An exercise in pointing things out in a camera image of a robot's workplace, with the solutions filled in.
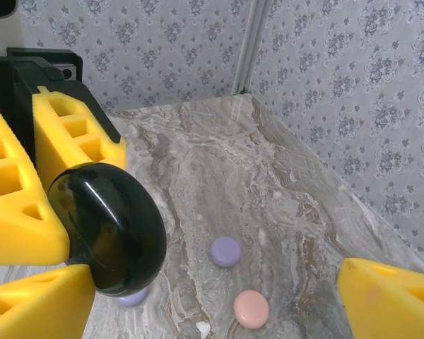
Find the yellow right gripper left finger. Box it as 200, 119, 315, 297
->
0, 263, 96, 339

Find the round pink earbud case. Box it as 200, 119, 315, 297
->
232, 290, 270, 330

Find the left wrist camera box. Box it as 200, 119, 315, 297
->
0, 0, 19, 57

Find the aluminium frame post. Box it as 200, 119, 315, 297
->
232, 0, 269, 95

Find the round black earbud case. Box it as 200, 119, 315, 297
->
47, 162, 168, 297

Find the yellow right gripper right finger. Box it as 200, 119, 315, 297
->
336, 256, 424, 339

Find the round purple earbud case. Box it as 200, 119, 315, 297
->
114, 285, 151, 308
209, 236, 242, 268

